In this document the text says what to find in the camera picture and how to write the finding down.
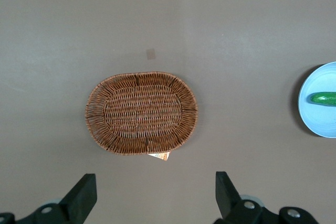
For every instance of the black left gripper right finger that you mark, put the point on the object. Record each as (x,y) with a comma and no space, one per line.
(231,203)

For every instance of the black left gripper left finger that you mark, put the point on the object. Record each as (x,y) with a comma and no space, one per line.
(78,200)

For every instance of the orange paper tag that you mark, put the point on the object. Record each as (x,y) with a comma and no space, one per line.
(161,156)

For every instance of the brown wicker basket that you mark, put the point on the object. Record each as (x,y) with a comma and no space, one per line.
(141,113)

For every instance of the light blue plate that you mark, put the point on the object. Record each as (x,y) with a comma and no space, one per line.
(320,121)

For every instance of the green cucumber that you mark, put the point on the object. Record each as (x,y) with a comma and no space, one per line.
(325,99)

